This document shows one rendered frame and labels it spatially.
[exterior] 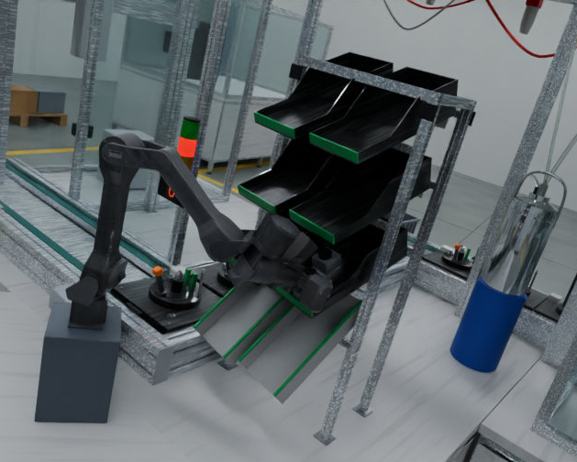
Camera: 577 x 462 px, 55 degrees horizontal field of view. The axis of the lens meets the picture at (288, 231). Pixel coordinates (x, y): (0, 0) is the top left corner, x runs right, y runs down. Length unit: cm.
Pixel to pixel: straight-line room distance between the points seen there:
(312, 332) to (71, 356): 50
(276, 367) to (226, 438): 19
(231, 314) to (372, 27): 1148
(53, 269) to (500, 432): 129
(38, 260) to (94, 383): 62
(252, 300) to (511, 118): 1060
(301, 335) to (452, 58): 1095
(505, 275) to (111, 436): 118
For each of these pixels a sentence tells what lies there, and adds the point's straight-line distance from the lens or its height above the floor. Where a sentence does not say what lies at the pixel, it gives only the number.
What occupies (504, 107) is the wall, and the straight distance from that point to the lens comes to 1174.
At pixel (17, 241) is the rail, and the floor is 94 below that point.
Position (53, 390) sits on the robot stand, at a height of 94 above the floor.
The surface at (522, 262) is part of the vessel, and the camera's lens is 178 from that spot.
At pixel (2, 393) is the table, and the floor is 86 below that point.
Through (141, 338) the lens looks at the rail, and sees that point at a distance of 137.
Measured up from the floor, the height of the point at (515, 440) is 86.
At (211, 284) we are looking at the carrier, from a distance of 163.
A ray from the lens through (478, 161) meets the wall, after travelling 1183.
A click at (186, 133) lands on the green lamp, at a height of 138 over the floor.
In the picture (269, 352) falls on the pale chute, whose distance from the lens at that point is 126.
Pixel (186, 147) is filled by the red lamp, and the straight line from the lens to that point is 158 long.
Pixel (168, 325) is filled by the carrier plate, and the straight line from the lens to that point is 140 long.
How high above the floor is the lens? 168
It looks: 19 degrees down
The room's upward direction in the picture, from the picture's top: 15 degrees clockwise
